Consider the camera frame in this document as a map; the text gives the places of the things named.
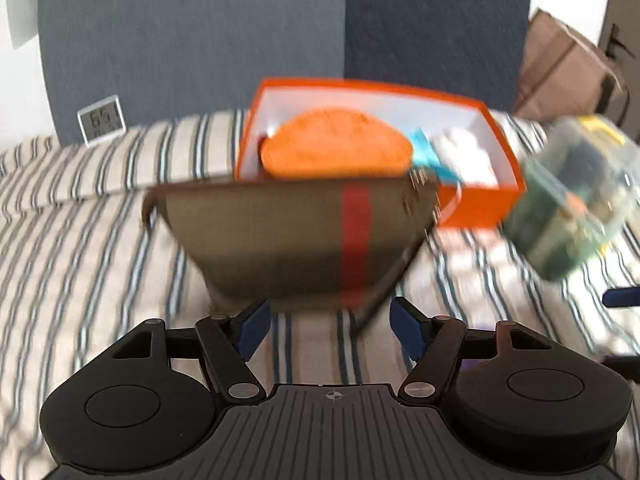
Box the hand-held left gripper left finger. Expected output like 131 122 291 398
95 299 269 405

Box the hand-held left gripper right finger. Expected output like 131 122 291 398
390 297 571 403

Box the brown pouch with red stripe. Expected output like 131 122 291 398
141 176 441 333

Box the orange cardboard box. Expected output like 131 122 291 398
234 77 527 231

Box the blue wipes packet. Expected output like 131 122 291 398
407 129 463 188

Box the white plush toy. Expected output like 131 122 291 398
430 127 498 186

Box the orange silicone mat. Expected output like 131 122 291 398
260 107 415 181

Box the clear plastic container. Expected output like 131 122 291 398
502 115 640 281

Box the brown paper bag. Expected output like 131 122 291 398
515 8 631 126

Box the white digital clock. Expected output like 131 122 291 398
77 95 127 147

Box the light grey headboard panel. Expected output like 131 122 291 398
37 0 348 143

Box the dark grey headboard panel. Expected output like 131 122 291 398
344 0 533 111

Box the white wall plate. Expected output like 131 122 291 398
4 0 41 50

